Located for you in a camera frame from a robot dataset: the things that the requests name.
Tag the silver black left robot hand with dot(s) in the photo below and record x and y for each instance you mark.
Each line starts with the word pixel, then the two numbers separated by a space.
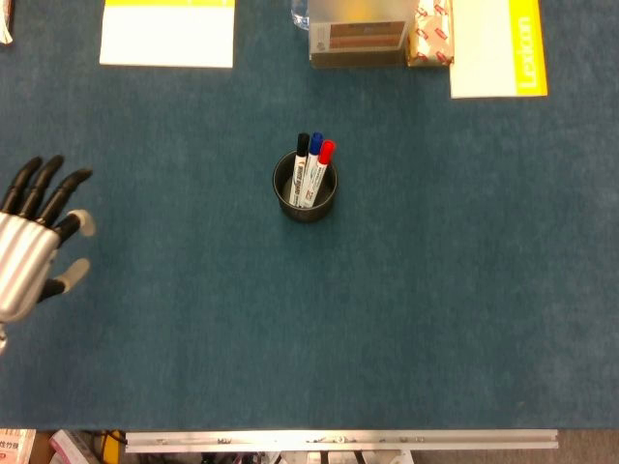
pixel 24 251

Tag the red-capped white marker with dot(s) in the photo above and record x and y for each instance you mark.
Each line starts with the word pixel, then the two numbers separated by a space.
pixel 326 151

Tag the black mesh pen cup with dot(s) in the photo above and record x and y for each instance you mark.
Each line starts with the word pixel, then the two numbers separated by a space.
pixel 309 215

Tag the black-capped marker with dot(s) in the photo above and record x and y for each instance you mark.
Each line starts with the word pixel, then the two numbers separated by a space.
pixel 302 142

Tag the blue-capped marker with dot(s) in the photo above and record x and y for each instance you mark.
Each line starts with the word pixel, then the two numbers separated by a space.
pixel 315 140

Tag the white red printed packet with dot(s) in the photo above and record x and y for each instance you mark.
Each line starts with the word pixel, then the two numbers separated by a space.
pixel 14 447

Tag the pink white packet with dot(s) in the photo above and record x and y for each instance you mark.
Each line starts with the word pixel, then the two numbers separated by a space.
pixel 67 447

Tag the white printed snack bag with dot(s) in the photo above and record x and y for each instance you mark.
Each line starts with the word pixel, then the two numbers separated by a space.
pixel 4 24

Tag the yellow white plain book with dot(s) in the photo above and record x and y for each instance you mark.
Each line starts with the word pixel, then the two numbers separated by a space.
pixel 167 34

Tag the clear plastic water bottle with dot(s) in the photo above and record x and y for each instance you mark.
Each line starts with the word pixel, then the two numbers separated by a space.
pixel 299 14

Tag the blue felt table mat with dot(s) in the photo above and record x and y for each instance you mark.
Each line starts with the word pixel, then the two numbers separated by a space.
pixel 411 290

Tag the red brown picture card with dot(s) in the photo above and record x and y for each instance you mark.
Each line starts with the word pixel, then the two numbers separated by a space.
pixel 360 37

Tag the gold red printed snack pack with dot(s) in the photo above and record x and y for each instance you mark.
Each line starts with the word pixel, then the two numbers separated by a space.
pixel 430 38

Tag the yellow white Lexicon book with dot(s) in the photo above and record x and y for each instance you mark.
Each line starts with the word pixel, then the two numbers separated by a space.
pixel 483 48

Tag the aluminium profile rail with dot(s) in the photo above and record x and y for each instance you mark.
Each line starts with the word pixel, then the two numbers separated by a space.
pixel 338 440

